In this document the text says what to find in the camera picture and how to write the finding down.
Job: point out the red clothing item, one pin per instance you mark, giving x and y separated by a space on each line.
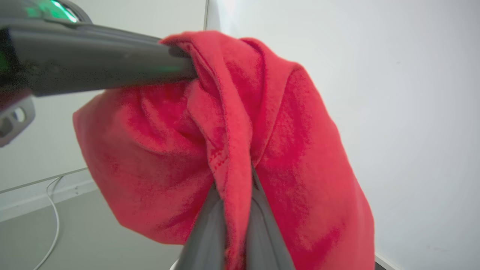
292 142

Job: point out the white wall skirting strip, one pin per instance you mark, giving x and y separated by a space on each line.
41 195

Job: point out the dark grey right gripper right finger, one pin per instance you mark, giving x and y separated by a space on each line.
264 240

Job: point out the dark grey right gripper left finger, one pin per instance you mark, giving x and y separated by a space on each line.
206 236

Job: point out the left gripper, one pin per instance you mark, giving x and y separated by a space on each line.
45 9

